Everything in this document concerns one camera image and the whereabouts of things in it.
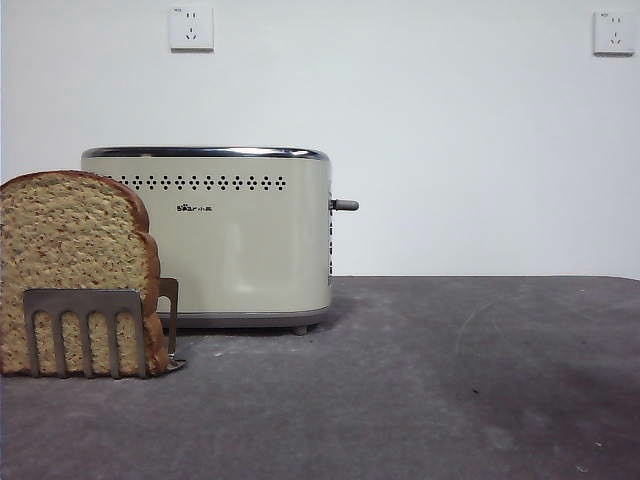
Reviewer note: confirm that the brown bread slice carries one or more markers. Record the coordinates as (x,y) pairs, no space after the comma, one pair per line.
(75,240)

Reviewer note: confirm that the cream two-slot toaster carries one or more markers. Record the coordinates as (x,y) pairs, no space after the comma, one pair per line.
(240,240)

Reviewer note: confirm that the grey toaster lever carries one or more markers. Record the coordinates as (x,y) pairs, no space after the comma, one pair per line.
(346,205)

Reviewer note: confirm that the white wall socket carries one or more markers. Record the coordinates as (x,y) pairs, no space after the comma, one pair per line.
(191,30)
(614,34)

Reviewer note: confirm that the steel toast rack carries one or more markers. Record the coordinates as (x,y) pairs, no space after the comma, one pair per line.
(80,300)

